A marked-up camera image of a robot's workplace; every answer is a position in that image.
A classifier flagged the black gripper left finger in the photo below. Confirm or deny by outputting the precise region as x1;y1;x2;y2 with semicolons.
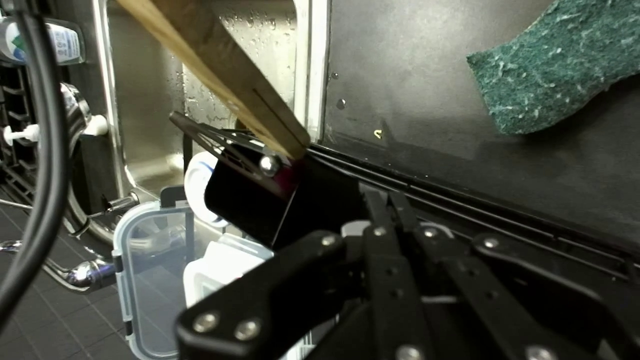
174;192;428;360

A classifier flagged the stainless steel sink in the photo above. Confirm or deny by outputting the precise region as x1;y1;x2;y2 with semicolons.
91;0;316;196

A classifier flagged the white cup in rack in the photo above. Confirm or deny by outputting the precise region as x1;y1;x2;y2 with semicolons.
0;16;84;67

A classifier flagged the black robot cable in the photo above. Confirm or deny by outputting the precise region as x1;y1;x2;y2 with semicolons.
0;0;69;329

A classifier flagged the clear lidded food container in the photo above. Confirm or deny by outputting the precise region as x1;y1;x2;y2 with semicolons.
111;186;271;360

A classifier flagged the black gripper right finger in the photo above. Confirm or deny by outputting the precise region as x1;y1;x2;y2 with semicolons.
390;194;640;360

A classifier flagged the wooden spatula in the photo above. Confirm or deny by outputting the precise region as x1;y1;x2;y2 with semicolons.
118;0;310;160

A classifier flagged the black wire dish rack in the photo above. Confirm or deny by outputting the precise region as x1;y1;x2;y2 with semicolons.
310;123;638;268

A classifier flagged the green yellow sponge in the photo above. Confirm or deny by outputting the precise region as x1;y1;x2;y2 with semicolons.
466;0;640;137

